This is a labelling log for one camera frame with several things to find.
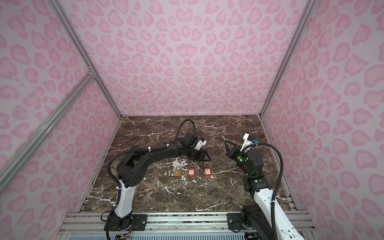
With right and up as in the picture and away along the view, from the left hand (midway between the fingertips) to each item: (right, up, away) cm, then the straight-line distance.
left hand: (209, 158), depth 88 cm
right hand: (+6, +11, -16) cm, 20 cm away
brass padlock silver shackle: (-19, -9, 0) cm, 21 cm away
